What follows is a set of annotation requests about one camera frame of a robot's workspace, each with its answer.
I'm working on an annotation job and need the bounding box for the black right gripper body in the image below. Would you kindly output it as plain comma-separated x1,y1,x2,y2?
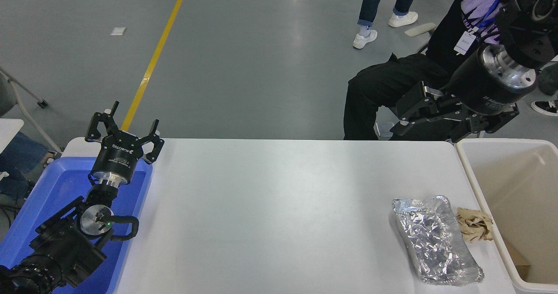
445,49,531,116

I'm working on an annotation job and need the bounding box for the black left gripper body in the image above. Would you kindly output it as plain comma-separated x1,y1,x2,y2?
90,131,148,185

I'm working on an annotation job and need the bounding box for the foil tray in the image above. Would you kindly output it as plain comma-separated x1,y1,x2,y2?
391,195,485,286

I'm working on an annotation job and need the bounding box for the person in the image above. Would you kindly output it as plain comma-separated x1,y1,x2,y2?
531,63,558,117
352,0,422,50
343,0,524,141
0,131,57,199

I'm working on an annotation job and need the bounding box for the blue plastic tray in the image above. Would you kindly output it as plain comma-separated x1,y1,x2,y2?
0,157,154,294

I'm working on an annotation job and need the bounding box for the large pale bin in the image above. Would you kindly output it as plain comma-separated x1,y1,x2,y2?
455,138,558,294

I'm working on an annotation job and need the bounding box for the white side table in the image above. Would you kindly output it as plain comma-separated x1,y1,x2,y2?
0,118,24,154

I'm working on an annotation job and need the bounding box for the crumpled tan paper ball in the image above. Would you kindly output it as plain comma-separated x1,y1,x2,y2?
456,207,494,243

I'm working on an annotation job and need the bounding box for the white badge on blue lanyard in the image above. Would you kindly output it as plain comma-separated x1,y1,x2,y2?
453,0,508,55

